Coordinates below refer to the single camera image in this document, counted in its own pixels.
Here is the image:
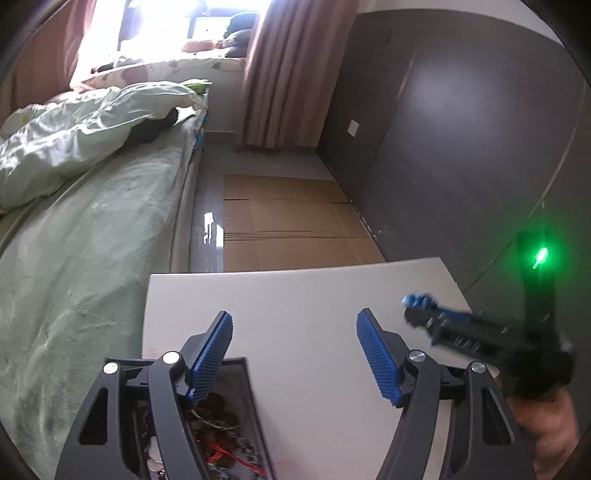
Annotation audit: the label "pink curtain beside dark wall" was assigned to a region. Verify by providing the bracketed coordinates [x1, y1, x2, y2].
[235, 0, 356, 149]

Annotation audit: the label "person's right hand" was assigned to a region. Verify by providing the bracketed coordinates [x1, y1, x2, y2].
[508, 388, 580, 468]

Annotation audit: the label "pink curtain beside wall towel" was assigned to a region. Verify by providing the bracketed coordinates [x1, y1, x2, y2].
[9, 0, 100, 112]

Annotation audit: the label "silver chain necklace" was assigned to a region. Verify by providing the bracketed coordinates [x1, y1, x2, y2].
[231, 438, 271, 477]

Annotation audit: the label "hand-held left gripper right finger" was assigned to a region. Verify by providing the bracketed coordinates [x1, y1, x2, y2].
[355, 308, 536, 480]

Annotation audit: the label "pale green duvet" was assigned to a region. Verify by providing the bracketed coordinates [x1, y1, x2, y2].
[0, 80, 208, 214]

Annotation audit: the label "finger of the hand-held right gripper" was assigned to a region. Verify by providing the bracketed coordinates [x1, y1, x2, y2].
[404, 308, 509, 358]
[434, 302, 522, 335]

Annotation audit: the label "black jewelry box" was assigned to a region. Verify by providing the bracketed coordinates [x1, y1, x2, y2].
[131, 357, 278, 480]

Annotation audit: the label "dark bead bracelet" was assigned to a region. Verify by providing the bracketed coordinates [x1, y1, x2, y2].
[199, 399, 239, 428]

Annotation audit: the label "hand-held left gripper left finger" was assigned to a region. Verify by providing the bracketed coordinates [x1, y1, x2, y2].
[54, 311, 234, 480]

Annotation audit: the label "black garment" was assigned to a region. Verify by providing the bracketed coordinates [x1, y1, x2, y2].
[129, 108, 180, 145]

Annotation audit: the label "dark plush item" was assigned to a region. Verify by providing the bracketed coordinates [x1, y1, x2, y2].
[221, 13, 262, 59]

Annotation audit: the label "flattened cardboard sheets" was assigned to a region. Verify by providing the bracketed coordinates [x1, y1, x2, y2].
[223, 173, 387, 271]

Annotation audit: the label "red cord bracelet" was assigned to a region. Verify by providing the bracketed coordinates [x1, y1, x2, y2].
[203, 440, 253, 474]

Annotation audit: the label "patterned pillow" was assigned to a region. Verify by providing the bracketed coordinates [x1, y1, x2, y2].
[83, 53, 245, 91]

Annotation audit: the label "bed with green sheet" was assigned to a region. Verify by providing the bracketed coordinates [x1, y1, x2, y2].
[0, 83, 213, 480]

